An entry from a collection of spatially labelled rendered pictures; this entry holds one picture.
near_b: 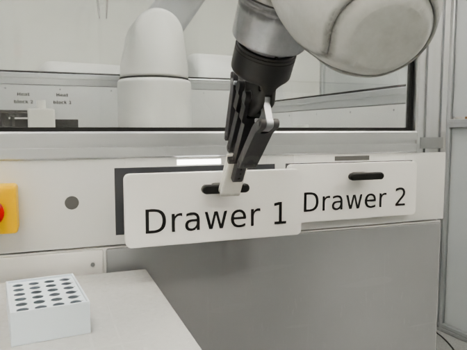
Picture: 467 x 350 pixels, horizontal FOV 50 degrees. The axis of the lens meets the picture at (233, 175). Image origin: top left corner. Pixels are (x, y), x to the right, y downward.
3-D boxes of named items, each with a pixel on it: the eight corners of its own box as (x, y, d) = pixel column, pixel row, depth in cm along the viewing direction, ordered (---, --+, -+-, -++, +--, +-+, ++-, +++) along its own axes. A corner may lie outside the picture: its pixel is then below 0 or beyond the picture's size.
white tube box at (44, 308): (90, 332, 57) (89, 301, 57) (11, 347, 53) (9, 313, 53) (74, 300, 68) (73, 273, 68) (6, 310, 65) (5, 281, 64)
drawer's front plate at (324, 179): (415, 214, 103) (417, 161, 102) (290, 223, 93) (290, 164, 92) (409, 212, 104) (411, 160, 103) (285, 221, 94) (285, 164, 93)
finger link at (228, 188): (248, 155, 70) (249, 158, 69) (238, 192, 74) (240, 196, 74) (228, 155, 69) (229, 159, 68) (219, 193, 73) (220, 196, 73)
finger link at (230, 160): (271, 89, 63) (275, 94, 62) (252, 160, 70) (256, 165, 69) (242, 88, 62) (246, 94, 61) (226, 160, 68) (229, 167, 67)
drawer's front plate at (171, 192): (301, 234, 83) (301, 169, 82) (126, 248, 73) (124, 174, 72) (296, 232, 85) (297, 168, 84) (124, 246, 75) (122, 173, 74)
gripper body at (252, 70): (309, 62, 57) (288, 128, 63) (283, 30, 63) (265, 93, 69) (249, 59, 55) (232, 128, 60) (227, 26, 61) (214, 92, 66)
